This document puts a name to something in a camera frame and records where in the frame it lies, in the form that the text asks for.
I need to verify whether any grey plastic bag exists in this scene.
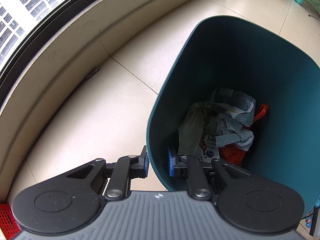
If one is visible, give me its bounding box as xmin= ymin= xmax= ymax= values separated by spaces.
xmin=204 ymin=113 xmax=254 ymax=151

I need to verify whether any dark green trash bin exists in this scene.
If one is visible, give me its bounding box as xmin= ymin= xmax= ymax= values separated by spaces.
xmin=146 ymin=16 xmax=319 ymax=212

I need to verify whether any blue gloved right hand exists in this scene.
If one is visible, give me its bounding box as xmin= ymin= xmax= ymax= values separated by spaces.
xmin=305 ymin=198 xmax=320 ymax=229

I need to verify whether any white printed wrapper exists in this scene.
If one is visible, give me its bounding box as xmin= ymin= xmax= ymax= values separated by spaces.
xmin=196 ymin=140 xmax=220 ymax=163

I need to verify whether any red plastic bag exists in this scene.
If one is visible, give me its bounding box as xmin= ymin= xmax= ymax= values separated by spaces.
xmin=219 ymin=103 xmax=268 ymax=166

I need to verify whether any red plastic crate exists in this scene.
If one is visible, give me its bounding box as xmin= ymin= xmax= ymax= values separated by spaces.
xmin=0 ymin=203 xmax=20 ymax=239

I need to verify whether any black window frame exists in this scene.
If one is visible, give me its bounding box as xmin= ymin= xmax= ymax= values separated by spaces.
xmin=1 ymin=0 xmax=97 ymax=104

